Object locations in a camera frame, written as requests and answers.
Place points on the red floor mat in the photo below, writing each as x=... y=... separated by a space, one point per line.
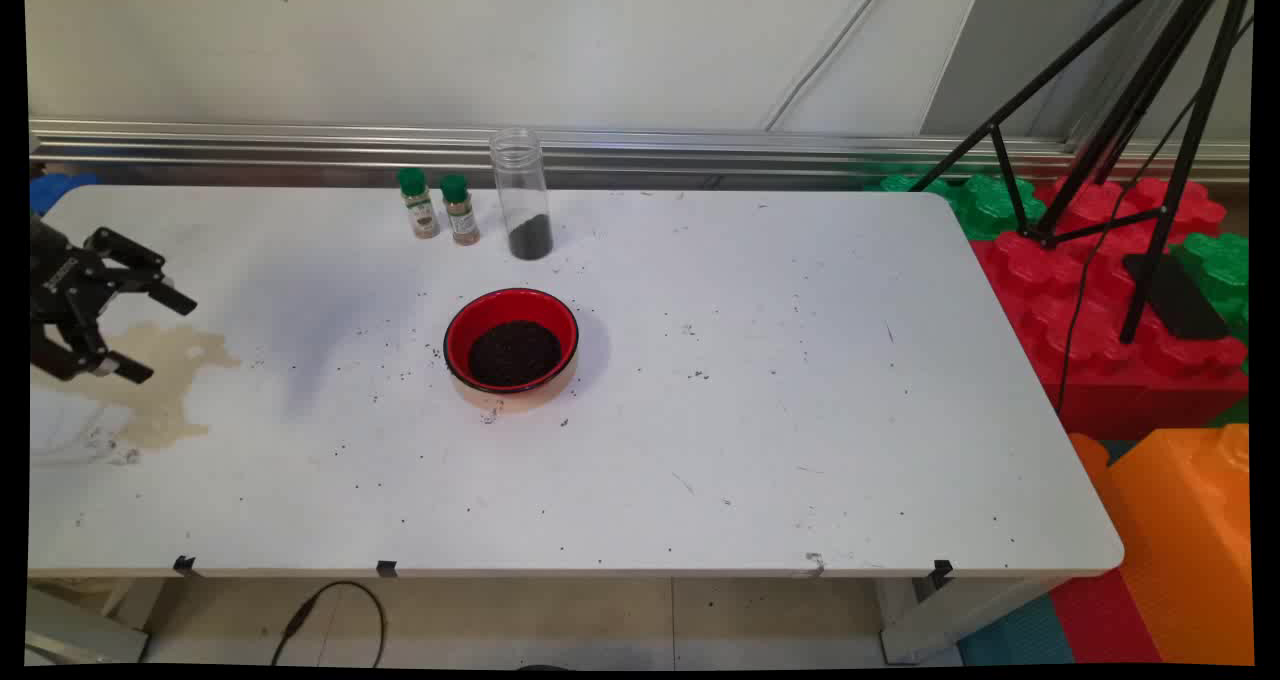
x=1105 y=620

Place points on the grey metal beam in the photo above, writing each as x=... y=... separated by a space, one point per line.
x=80 y=635

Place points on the black tripod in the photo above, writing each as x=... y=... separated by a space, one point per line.
x=1184 y=160

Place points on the clear plastic jar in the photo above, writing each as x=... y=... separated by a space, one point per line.
x=520 y=190

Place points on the red bowl with black seeds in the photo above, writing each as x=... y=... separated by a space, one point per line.
x=470 y=325

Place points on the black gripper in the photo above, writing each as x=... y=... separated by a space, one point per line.
x=45 y=280

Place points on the blue object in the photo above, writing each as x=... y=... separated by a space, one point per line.
x=55 y=188

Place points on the white table leg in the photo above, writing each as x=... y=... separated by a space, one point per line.
x=930 y=625

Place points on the aluminium wall rail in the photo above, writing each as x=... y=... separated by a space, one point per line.
x=700 y=145

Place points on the green foam building block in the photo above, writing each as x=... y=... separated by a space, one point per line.
x=975 y=210
x=1220 y=270

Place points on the orange foam building block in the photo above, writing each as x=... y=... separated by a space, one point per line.
x=1180 y=540

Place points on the green-capped spice bottle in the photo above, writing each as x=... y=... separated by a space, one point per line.
x=420 y=210
x=461 y=215

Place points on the teal floor mat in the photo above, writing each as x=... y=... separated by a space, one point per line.
x=1015 y=635

